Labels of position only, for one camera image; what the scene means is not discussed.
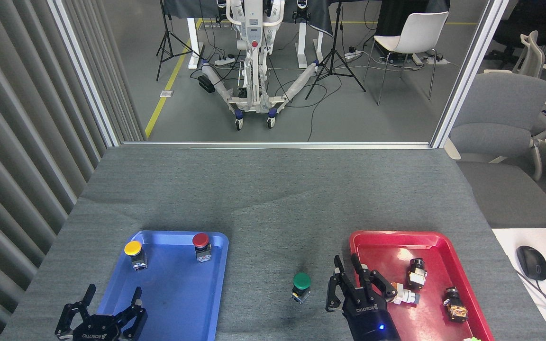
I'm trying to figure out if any black switch with amber base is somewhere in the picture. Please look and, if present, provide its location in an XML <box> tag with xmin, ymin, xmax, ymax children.
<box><xmin>444</xmin><ymin>287</ymin><xmax>469</xmax><ymax>323</ymax></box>

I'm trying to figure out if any grey office chair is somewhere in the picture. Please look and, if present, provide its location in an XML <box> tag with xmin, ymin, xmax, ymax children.
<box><xmin>444</xmin><ymin>72</ymin><xmax>546</xmax><ymax>229</ymax></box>

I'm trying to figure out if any black cloth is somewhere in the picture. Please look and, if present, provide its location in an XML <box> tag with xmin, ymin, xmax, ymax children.
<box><xmin>162</xmin><ymin>0</ymin><xmax>337</xmax><ymax>38</ymax></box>

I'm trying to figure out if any silver frame post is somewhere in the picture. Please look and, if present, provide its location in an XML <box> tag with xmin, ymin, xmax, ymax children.
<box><xmin>430</xmin><ymin>0</ymin><xmax>510</xmax><ymax>149</ymax></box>
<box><xmin>48</xmin><ymin>0</ymin><xmax>122</xmax><ymax>148</ymax></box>

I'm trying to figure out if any black knob selector switch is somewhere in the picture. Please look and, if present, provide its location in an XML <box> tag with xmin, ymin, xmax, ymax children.
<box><xmin>407</xmin><ymin>258</ymin><xmax>428</xmax><ymax>290</ymax></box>

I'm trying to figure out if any red plastic tray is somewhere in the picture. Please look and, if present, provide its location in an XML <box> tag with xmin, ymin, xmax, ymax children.
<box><xmin>349</xmin><ymin>230</ymin><xmax>495</xmax><ymax>341</ymax></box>

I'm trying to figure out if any black tripod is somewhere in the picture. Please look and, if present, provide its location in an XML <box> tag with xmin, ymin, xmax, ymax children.
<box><xmin>156</xmin><ymin>0</ymin><xmax>202</xmax><ymax>81</ymax></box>
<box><xmin>305</xmin><ymin>0</ymin><xmax>366</xmax><ymax>100</ymax></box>

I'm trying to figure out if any white switch block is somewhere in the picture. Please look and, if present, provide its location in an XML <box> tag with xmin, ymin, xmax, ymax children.
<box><xmin>391</xmin><ymin>283</ymin><xmax>420</xmax><ymax>306</ymax></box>

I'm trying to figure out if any yellow push button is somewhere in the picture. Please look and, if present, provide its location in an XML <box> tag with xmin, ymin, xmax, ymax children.
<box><xmin>124</xmin><ymin>240</ymin><xmax>147</xmax><ymax>271</ymax></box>

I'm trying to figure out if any red push button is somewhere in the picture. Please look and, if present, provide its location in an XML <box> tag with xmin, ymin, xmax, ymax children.
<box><xmin>192</xmin><ymin>233</ymin><xmax>212</xmax><ymax>263</ymax></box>

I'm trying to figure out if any white desk leg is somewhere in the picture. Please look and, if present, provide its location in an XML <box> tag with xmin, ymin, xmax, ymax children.
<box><xmin>297</xmin><ymin>21</ymin><xmax>324</xmax><ymax>70</ymax></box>
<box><xmin>187</xmin><ymin>17</ymin><xmax>205</xmax><ymax>70</ymax></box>

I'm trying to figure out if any green push button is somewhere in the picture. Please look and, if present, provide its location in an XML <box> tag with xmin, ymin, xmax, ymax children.
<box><xmin>291</xmin><ymin>272</ymin><xmax>312</xmax><ymax>305</ymax></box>

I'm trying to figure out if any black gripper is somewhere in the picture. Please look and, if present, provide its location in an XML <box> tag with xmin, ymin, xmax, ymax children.
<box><xmin>326</xmin><ymin>254</ymin><xmax>401</xmax><ymax>341</ymax></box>
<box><xmin>55</xmin><ymin>284</ymin><xmax>148</xmax><ymax>341</ymax></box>

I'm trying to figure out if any white wheeled stand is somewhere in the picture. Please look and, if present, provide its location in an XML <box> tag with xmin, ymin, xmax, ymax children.
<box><xmin>200</xmin><ymin>0</ymin><xmax>321</xmax><ymax>131</ymax></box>

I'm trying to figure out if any black computer mouse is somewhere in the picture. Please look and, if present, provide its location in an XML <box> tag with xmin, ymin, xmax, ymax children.
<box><xmin>516</xmin><ymin>245</ymin><xmax>546</xmax><ymax>281</ymax></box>

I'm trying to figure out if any white plastic chair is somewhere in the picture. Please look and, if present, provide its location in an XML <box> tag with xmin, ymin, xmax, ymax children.
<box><xmin>363</xmin><ymin>11</ymin><xmax>450</xmax><ymax>106</ymax></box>

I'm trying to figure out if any black mouse cable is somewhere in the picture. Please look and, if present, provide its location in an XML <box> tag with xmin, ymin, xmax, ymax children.
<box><xmin>515</xmin><ymin>270</ymin><xmax>546</xmax><ymax>327</ymax></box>

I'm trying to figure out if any blue plastic tray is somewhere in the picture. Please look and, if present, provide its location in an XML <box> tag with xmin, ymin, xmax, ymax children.
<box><xmin>97</xmin><ymin>230</ymin><xmax>229</xmax><ymax>341</ymax></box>

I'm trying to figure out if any silver frame rail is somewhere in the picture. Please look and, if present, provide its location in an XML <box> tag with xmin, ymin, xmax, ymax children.
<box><xmin>120</xmin><ymin>141</ymin><xmax>433</xmax><ymax>150</ymax></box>

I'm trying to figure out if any white office chair with headrest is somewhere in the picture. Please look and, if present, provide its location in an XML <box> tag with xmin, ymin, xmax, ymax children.
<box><xmin>484</xmin><ymin>31</ymin><xmax>546</xmax><ymax>79</ymax></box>

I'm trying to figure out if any white desk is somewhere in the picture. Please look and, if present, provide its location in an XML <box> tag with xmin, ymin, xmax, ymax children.
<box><xmin>491</xmin><ymin>228</ymin><xmax>546</xmax><ymax>341</ymax></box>

